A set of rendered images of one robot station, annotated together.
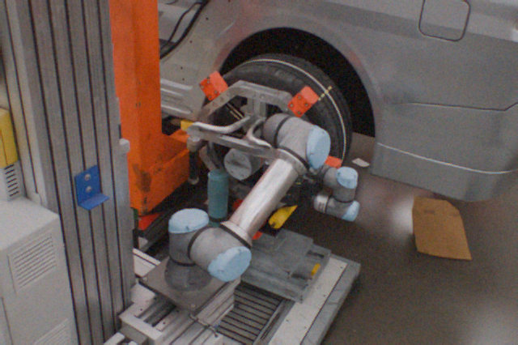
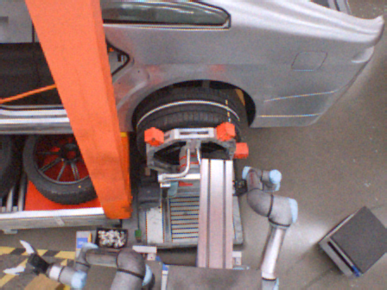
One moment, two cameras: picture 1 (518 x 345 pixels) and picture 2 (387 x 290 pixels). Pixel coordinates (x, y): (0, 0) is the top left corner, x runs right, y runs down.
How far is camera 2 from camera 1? 1.82 m
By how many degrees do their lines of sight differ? 39
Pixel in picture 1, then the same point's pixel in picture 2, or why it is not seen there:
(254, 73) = (183, 122)
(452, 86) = (309, 87)
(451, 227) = not seen: hidden behind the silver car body
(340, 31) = (234, 76)
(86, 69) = not seen: outside the picture
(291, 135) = (280, 215)
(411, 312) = (266, 160)
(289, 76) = (208, 116)
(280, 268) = not seen: hidden behind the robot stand
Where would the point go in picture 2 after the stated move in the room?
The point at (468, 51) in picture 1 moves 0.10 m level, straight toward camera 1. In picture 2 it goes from (321, 72) to (327, 87)
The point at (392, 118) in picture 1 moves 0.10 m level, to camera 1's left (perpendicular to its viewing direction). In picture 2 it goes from (269, 105) to (256, 111)
